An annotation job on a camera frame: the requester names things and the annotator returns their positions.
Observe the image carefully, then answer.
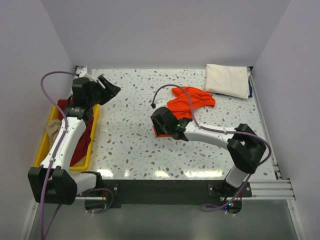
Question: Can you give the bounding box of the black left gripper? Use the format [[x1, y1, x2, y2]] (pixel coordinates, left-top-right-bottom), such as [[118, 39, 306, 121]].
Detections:
[[88, 75, 121, 107]]

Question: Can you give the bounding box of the orange t-shirt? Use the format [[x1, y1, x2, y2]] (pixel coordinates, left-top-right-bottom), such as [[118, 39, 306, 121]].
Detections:
[[153, 86, 216, 139]]

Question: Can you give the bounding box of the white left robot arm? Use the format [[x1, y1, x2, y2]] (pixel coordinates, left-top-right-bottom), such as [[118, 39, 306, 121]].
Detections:
[[28, 74, 121, 205]]

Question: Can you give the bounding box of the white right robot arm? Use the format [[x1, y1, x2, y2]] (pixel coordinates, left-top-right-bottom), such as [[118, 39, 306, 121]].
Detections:
[[150, 106, 267, 197]]

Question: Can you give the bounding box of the dark red t-shirt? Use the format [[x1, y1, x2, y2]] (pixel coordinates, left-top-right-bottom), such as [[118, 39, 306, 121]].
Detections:
[[57, 99, 94, 167]]

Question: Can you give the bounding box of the beige t-shirt in bin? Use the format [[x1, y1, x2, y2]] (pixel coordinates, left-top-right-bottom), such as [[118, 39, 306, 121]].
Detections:
[[45, 119, 62, 150]]

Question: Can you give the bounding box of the folded cream t-shirt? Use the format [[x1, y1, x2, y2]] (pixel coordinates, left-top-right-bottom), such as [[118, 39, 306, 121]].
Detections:
[[205, 64, 250, 99]]

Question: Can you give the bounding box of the yellow plastic bin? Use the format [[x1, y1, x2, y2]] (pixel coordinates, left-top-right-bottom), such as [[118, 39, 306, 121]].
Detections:
[[34, 105, 100, 171]]

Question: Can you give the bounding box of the folded blue t-shirt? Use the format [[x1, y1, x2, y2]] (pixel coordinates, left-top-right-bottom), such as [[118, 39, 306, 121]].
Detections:
[[215, 78, 253, 99]]

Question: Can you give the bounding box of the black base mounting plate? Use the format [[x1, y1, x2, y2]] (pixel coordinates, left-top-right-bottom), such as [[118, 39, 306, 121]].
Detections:
[[78, 179, 252, 209]]

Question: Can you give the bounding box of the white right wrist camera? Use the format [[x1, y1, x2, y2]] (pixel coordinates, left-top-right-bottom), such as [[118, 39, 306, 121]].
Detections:
[[154, 99, 167, 110]]

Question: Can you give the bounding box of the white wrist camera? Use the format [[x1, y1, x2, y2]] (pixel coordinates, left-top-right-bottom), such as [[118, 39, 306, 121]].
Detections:
[[154, 99, 167, 110], [78, 72, 97, 82]]

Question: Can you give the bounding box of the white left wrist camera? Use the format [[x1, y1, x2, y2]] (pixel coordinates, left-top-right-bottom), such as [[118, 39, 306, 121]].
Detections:
[[78, 72, 97, 82]]

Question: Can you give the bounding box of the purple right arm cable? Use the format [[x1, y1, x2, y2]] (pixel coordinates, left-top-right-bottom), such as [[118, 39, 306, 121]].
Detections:
[[151, 84, 273, 213]]

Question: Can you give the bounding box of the aluminium frame rail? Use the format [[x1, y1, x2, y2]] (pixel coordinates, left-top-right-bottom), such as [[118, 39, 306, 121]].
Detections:
[[248, 66, 296, 201]]

